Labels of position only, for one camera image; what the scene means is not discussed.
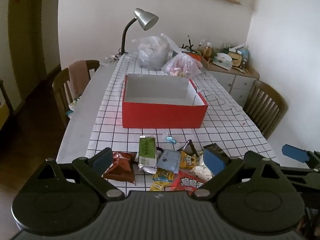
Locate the orange green box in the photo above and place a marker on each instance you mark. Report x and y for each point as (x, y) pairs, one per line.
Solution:
(192, 53)

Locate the teal container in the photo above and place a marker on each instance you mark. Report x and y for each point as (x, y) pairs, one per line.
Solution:
(245, 56)

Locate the light blue snack packet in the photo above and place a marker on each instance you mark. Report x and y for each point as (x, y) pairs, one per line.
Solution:
(168, 162)

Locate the wooden chair with cloth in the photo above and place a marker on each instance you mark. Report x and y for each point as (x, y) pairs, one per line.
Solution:
(58, 90)

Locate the large clear plastic bag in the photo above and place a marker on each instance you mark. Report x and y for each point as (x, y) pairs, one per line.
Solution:
(152, 52)

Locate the green white tissue box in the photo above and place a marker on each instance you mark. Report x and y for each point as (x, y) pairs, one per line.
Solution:
(222, 60)

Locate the clear plastic bag of snacks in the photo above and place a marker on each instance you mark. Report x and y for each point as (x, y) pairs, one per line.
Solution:
(181, 66)

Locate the clear plastic wrappers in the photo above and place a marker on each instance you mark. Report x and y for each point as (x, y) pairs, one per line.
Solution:
(111, 59)

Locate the wooden slatted chair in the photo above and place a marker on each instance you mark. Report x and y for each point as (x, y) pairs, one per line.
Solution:
(265, 105)

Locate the white wooden cabinet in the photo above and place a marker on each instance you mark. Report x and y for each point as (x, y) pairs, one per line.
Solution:
(237, 82)

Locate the white teal bag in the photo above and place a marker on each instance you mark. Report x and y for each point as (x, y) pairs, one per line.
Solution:
(72, 106)

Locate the white checked tablecloth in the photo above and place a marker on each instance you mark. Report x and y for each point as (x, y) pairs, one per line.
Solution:
(225, 120)

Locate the small yellow snack packet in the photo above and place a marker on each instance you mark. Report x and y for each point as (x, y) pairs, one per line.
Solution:
(188, 160)

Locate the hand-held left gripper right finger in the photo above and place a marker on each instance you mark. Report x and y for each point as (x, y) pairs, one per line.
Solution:
(213, 161)

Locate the black snack packet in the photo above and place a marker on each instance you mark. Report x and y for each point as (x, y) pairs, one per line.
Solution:
(217, 150)

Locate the red cardboard box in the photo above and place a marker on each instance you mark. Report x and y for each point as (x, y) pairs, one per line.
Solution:
(162, 115)

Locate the pink cloth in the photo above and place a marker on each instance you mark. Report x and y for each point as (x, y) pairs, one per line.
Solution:
(78, 77)

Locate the yellow cartoon snack packet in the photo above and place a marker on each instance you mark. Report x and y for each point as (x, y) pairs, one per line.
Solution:
(162, 177)

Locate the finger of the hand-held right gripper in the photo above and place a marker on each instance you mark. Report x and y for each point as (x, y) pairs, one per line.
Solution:
(295, 152)
(302, 177)

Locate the brown foil snack packet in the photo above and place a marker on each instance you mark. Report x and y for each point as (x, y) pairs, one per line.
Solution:
(120, 167)

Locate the silver desk lamp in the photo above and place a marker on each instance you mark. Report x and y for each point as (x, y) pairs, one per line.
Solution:
(146, 18)

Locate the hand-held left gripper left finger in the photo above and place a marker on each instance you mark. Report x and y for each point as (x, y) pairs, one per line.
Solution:
(102, 160)

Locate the red snack packet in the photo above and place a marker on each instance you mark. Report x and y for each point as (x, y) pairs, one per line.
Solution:
(185, 182)

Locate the blue wrapped candy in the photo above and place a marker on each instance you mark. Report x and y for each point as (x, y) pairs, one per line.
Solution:
(171, 139)

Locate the green white snack packet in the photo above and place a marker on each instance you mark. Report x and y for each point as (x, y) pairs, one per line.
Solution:
(147, 152)

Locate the amber liquid bottle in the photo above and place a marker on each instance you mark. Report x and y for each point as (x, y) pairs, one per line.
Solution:
(207, 52)

